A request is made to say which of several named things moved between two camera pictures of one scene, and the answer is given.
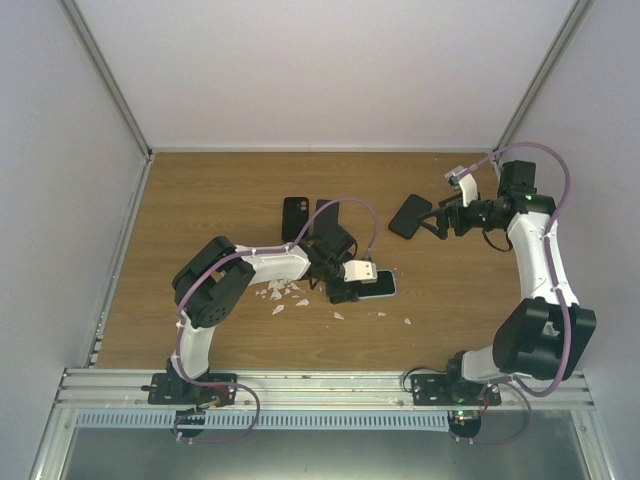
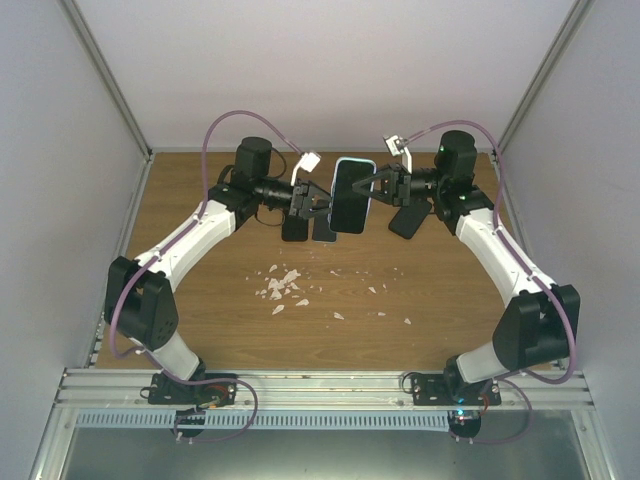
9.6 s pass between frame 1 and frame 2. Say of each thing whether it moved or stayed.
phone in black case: stayed
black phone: stayed
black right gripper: moved
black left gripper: moved
